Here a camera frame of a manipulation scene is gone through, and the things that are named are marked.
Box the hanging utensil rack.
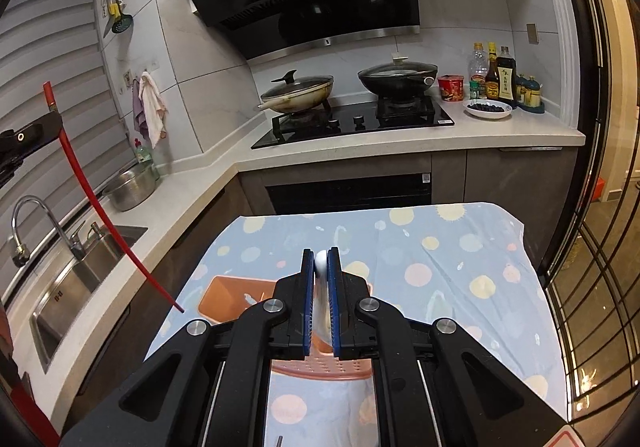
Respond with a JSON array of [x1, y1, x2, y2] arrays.
[[101, 0, 134, 37]]

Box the clear oil bottle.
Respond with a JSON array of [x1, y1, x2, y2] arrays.
[[469, 42, 488, 98]]

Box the red instant noodle cup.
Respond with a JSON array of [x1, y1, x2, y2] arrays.
[[437, 74, 465, 101]]

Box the white hanging towel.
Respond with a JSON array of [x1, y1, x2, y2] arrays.
[[139, 71, 167, 148]]

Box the red chopstick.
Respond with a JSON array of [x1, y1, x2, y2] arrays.
[[41, 80, 187, 314]]

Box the chrome faucet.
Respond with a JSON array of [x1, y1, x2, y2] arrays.
[[8, 194, 86, 267]]

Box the brown sauce bottle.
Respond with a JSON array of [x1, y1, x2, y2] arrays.
[[485, 42, 500, 100]]

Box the green seasoning jars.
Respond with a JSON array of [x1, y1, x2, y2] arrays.
[[515, 74, 546, 114]]

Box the black wok with lid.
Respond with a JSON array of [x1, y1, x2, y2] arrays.
[[358, 56, 438, 103]]

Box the blue dotted tablecloth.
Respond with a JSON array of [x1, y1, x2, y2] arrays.
[[152, 203, 566, 417]]

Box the purple hanging towel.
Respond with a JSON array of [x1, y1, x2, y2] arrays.
[[131, 78, 149, 139]]

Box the steel pot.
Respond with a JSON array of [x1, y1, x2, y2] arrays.
[[103, 163, 157, 212]]

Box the pink perforated utensil holder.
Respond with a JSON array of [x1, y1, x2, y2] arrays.
[[198, 276, 372, 382]]

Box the beige wok with lid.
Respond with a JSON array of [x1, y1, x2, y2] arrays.
[[257, 70, 334, 114]]

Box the steel sink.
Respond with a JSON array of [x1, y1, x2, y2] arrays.
[[29, 222, 125, 372]]

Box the green dish soap bottle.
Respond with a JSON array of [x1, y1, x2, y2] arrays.
[[134, 138, 160, 180]]

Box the white plate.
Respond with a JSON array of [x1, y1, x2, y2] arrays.
[[463, 99, 512, 121]]

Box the dark soy sauce bottle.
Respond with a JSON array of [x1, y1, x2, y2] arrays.
[[497, 46, 518, 108]]

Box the black gas stove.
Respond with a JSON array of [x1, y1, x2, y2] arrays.
[[252, 96, 454, 149]]

